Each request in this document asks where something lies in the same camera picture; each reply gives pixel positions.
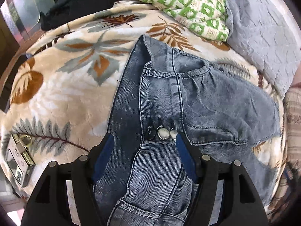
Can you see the flip phone with case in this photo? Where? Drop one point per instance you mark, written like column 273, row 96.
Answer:
column 19, row 159

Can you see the black garment on bed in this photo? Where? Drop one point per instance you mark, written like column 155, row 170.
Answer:
column 64, row 11

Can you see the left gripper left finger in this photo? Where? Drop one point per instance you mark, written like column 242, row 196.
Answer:
column 64, row 193

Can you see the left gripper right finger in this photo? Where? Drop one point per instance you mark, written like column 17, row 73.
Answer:
column 240, row 201

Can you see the floral beige fleece blanket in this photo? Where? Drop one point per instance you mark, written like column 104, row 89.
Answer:
column 62, row 95

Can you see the striped beige brown pillow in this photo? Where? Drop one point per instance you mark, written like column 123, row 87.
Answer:
column 286, row 202

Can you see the grey denim pants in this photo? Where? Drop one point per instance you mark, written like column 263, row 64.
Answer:
column 164, row 92

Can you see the grey quilted pillow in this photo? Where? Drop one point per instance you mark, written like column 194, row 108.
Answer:
column 259, row 33

